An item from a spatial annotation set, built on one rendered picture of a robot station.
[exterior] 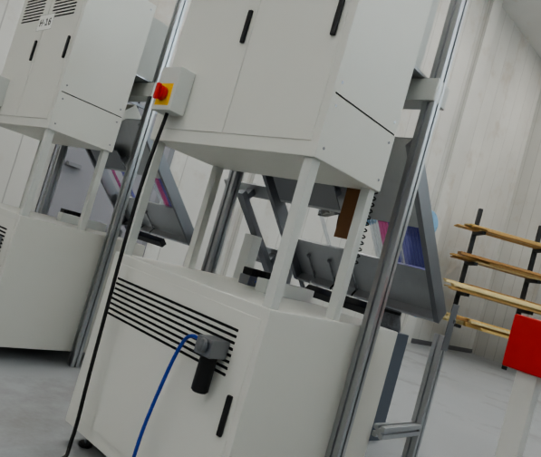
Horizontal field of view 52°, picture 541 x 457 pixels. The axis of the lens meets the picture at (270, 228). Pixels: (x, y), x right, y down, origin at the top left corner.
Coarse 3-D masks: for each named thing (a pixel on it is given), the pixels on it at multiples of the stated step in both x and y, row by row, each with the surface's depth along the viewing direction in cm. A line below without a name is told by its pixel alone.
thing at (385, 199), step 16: (400, 144) 171; (400, 160) 175; (384, 176) 182; (400, 176) 178; (288, 192) 215; (320, 192) 202; (336, 192) 199; (384, 192) 186; (320, 208) 213; (336, 208) 201; (384, 208) 190; (416, 224) 185
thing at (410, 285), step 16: (304, 240) 232; (304, 256) 238; (320, 256) 230; (336, 256) 223; (368, 256) 210; (304, 272) 245; (320, 272) 237; (336, 272) 229; (368, 272) 215; (400, 272) 203; (416, 272) 198; (368, 288) 221; (400, 288) 208; (416, 288) 202; (416, 304) 207
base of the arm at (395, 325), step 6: (384, 312) 278; (390, 312) 277; (396, 312) 277; (384, 318) 277; (390, 318) 277; (396, 318) 277; (384, 324) 276; (390, 324) 277; (396, 324) 276; (396, 330) 276
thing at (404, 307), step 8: (304, 280) 241; (312, 280) 240; (320, 280) 237; (328, 280) 236; (328, 288) 232; (352, 288) 227; (352, 296) 225; (360, 296) 221; (368, 296) 220; (392, 304) 212; (400, 304) 211; (408, 304) 210; (408, 312) 206; (416, 312) 205; (424, 312) 204; (432, 320) 200
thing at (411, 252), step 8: (376, 224) 199; (384, 224) 196; (376, 232) 201; (384, 232) 199; (408, 232) 191; (416, 232) 188; (376, 240) 204; (408, 240) 193; (416, 240) 190; (376, 248) 206; (408, 248) 195; (416, 248) 192; (376, 256) 208; (400, 256) 200; (408, 256) 197; (416, 256) 194; (416, 264) 197
